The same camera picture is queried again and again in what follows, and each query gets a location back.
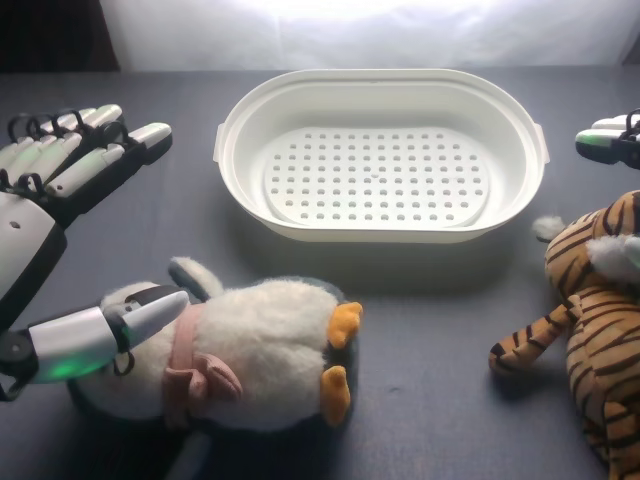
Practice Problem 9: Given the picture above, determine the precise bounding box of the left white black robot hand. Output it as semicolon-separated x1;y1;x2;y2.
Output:
0;103;192;404

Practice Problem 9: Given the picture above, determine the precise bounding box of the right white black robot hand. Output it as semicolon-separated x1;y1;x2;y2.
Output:
574;108;640;166

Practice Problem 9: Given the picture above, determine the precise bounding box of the plush penguin with pink bow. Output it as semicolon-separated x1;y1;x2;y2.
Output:
67;256;365;480

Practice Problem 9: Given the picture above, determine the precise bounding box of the white perforated oval basin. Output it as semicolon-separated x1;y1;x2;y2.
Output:
214;68;553;245

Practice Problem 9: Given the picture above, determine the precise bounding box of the plush striped tiger toy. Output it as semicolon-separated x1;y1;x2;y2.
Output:
488;189;640;480

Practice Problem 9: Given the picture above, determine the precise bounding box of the grey table cloth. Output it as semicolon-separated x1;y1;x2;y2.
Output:
0;67;640;480

